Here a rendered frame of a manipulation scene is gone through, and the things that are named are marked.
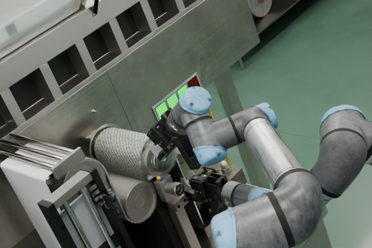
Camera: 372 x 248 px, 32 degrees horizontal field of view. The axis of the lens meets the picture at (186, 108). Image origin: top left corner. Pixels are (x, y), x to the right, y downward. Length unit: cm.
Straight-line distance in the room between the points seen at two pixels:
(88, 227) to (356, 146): 70
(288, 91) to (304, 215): 352
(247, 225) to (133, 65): 114
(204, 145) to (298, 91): 316
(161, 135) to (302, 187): 60
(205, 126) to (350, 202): 205
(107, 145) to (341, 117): 75
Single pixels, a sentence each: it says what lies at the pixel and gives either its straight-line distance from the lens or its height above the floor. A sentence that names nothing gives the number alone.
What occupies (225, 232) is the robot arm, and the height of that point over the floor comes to 144.
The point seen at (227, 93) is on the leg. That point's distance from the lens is 288.
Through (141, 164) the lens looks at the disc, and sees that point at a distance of 194.
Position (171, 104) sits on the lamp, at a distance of 243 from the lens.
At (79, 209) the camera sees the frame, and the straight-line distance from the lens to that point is 171.
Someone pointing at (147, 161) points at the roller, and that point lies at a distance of 194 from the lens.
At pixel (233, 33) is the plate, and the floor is 125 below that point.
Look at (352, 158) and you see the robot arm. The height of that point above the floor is 129.
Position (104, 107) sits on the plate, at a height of 134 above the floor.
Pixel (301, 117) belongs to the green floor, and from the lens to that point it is 443.
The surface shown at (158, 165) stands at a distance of 196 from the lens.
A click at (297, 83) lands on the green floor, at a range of 486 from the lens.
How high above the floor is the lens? 222
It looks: 26 degrees down
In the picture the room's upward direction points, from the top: 22 degrees counter-clockwise
